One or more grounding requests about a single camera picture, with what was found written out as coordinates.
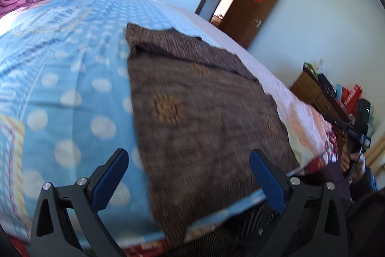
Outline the green cloth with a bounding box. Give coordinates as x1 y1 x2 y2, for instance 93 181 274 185
303 62 318 77

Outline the brown knitted garment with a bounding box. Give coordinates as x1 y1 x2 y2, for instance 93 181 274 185
125 23 301 241

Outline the person's right hand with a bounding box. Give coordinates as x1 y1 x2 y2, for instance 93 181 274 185
340 152 366 182

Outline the red printed quilt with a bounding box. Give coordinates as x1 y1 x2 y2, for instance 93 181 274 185
9 131 342 257

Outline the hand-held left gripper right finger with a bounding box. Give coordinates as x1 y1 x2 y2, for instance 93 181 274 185
249 149 349 257

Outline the blue and pink dotted bedsheet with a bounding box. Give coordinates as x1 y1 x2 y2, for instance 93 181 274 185
0 0 331 248

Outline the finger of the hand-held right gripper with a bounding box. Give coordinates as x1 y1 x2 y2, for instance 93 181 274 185
332 121 366 143
322 113 351 127

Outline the person's right forearm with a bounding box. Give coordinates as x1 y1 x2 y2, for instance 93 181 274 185
350 167 379 204

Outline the brown wooden desk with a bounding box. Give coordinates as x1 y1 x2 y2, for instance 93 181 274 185
290 64 355 137

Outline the brown wooden door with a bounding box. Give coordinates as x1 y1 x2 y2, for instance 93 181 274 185
221 0 288 50

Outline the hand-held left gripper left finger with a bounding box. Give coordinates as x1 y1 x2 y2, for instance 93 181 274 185
30 148 130 257

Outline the black bag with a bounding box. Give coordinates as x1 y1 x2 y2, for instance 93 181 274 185
317 73 337 95

